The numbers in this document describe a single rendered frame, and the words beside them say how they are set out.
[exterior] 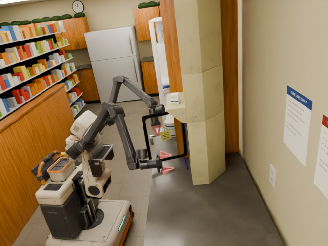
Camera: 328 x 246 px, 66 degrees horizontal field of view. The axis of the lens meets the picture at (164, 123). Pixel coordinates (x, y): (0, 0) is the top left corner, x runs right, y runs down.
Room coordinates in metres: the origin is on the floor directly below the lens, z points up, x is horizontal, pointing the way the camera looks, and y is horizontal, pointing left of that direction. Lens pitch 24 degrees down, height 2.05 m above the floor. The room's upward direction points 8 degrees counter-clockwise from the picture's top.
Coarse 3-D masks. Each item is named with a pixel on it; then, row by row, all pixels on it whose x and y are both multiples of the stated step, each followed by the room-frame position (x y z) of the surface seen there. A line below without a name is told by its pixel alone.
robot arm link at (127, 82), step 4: (120, 76) 2.10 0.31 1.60; (120, 80) 2.08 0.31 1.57; (124, 80) 2.07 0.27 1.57; (128, 80) 2.08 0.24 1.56; (124, 84) 2.07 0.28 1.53; (128, 84) 2.05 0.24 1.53; (132, 84) 2.02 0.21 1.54; (132, 88) 2.01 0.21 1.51; (136, 88) 1.98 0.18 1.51; (140, 88) 2.00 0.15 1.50; (136, 92) 1.96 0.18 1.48; (140, 92) 1.94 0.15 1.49; (144, 92) 1.94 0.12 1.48; (140, 96) 1.92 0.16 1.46; (144, 96) 1.89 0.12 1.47; (148, 96) 1.88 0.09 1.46; (144, 100) 1.87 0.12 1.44; (152, 100) 1.83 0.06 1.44; (152, 104) 1.82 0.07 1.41; (156, 104) 1.85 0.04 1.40
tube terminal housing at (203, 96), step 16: (192, 80) 1.40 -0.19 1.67; (208, 80) 1.43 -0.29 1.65; (192, 96) 1.40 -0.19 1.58; (208, 96) 1.43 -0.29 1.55; (192, 112) 1.40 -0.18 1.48; (208, 112) 1.42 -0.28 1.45; (192, 128) 1.40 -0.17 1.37; (208, 128) 1.42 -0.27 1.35; (224, 128) 1.53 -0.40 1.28; (192, 144) 1.41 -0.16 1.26; (208, 144) 1.41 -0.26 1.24; (224, 144) 1.52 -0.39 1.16; (192, 160) 1.41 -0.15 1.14; (208, 160) 1.40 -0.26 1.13; (224, 160) 1.52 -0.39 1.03; (192, 176) 1.41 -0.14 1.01; (208, 176) 1.40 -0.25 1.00
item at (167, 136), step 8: (160, 112) 1.70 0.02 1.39; (152, 120) 1.68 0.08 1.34; (160, 120) 1.69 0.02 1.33; (168, 120) 1.70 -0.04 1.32; (176, 120) 1.71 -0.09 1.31; (152, 128) 1.68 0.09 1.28; (160, 128) 1.69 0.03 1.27; (168, 128) 1.70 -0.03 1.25; (176, 128) 1.70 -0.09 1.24; (184, 128) 1.71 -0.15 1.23; (144, 136) 1.67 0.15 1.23; (152, 136) 1.68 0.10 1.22; (160, 136) 1.69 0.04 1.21; (168, 136) 1.70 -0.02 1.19; (176, 136) 1.70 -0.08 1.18; (160, 144) 1.69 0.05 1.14; (168, 144) 1.69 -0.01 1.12; (176, 144) 1.70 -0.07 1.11; (152, 152) 1.68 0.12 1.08; (168, 152) 1.69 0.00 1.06; (176, 152) 1.70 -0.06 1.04
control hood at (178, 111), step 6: (168, 96) 1.67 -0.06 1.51; (180, 96) 1.63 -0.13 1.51; (168, 102) 1.54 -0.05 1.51; (180, 102) 1.51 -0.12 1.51; (168, 108) 1.43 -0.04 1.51; (174, 108) 1.42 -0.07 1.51; (180, 108) 1.41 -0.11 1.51; (174, 114) 1.41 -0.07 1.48; (180, 114) 1.41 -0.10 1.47; (180, 120) 1.41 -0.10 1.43; (186, 120) 1.41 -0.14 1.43
